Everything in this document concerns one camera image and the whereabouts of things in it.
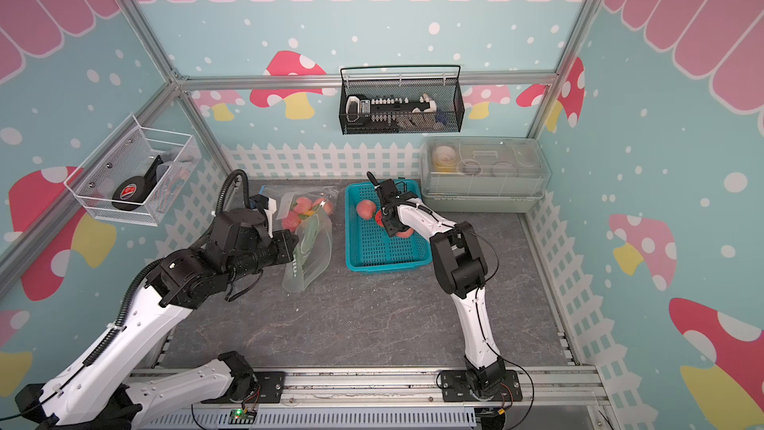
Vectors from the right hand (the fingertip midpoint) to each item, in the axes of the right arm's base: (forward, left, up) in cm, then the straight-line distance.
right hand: (400, 223), depth 102 cm
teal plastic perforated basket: (-7, +11, -3) cm, 14 cm away
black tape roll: (-13, +65, +32) cm, 73 cm away
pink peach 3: (+6, +12, +1) cm, 14 cm away
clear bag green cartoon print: (-12, +26, +10) cm, 30 cm away
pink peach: (+6, +34, +2) cm, 35 cm away
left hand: (-24, +24, +25) cm, 42 cm away
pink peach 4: (-4, -2, 0) cm, 5 cm away
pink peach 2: (+8, +26, -1) cm, 27 cm away
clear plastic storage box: (+13, -29, +10) cm, 33 cm away
